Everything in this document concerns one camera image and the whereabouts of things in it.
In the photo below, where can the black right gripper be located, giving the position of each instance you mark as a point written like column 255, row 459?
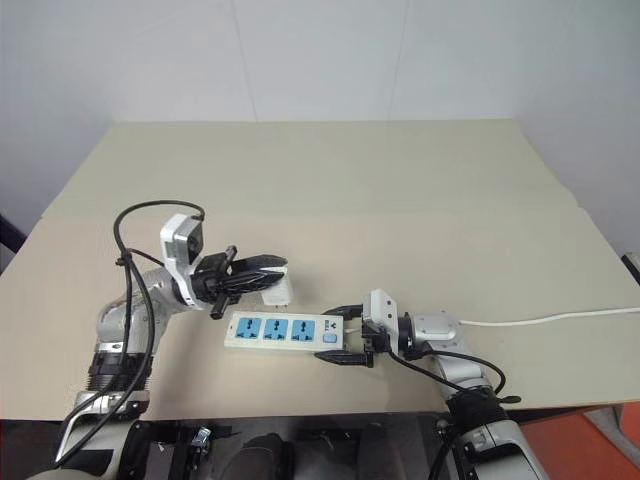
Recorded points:
column 375, row 342

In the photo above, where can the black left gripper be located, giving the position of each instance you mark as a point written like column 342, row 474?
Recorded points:
column 212, row 280

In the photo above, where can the white charger plug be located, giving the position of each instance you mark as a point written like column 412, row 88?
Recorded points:
column 278, row 294

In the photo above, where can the white power strip blue sockets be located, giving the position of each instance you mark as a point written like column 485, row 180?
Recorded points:
column 280, row 331

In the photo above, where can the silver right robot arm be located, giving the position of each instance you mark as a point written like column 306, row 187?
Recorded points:
column 442, row 330

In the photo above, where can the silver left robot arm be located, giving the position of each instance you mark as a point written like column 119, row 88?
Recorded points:
column 120, row 320

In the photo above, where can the dark rounded shape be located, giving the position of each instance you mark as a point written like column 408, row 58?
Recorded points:
column 267, row 457

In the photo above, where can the small metal clamp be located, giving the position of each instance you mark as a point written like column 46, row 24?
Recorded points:
column 201, row 439

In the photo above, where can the black object beside table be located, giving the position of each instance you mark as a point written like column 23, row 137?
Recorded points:
column 9, row 235
column 632, row 270

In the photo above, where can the grey object on floor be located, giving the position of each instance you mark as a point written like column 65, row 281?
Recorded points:
column 617, row 420

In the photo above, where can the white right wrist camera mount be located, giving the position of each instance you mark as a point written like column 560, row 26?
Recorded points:
column 380, row 310

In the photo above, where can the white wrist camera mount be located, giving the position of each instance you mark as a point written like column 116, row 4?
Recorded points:
column 380, row 310
column 173, row 245

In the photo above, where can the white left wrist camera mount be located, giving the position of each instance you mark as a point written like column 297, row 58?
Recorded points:
column 173, row 245

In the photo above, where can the black frame under table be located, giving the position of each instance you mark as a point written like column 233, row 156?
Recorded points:
column 350, row 445

